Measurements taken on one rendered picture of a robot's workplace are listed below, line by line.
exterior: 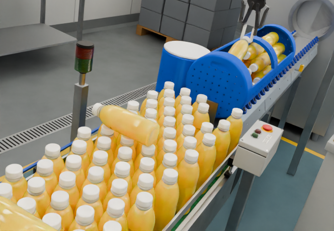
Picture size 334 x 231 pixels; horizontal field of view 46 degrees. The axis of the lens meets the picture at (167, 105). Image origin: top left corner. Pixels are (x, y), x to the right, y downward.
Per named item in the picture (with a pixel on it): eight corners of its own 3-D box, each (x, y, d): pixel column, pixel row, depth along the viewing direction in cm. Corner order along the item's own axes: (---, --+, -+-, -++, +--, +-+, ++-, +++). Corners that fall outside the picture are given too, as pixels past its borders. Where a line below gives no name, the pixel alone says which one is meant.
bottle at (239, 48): (218, 60, 170) (237, 34, 180) (219, 71, 176) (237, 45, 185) (234, 64, 167) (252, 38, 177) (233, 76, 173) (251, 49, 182)
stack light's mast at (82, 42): (94, 84, 147) (98, 44, 140) (82, 89, 141) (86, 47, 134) (80, 79, 149) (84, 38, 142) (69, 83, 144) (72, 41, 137)
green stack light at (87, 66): (95, 69, 144) (97, 57, 142) (84, 74, 139) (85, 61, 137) (82, 64, 146) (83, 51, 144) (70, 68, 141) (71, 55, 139)
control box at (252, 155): (275, 152, 146) (284, 128, 141) (259, 177, 130) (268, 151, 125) (250, 141, 150) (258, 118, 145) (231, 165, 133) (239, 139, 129)
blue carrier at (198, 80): (287, 76, 239) (302, 31, 226) (237, 129, 168) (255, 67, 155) (243, 62, 250) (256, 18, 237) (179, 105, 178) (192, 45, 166)
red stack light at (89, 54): (97, 57, 142) (98, 46, 140) (85, 61, 137) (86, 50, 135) (83, 51, 144) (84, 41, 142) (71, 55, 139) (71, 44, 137)
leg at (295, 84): (281, 135, 375) (302, 75, 347) (279, 138, 371) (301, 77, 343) (275, 133, 377) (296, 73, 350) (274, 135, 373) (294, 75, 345)
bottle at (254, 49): (267, 47, 205) (256, 55, 190) (258, 56, 209) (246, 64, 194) (257, 38, 206) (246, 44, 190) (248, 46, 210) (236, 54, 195)
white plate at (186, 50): (185, 60, 207) (184, 62, 208) (221, 56, 224) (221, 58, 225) (154, 41, 225) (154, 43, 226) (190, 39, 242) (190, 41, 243)
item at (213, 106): (213, 127, 170) (220, 102, 164) (211, 129, 168) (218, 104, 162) (193, 119, 173) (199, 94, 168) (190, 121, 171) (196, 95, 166)
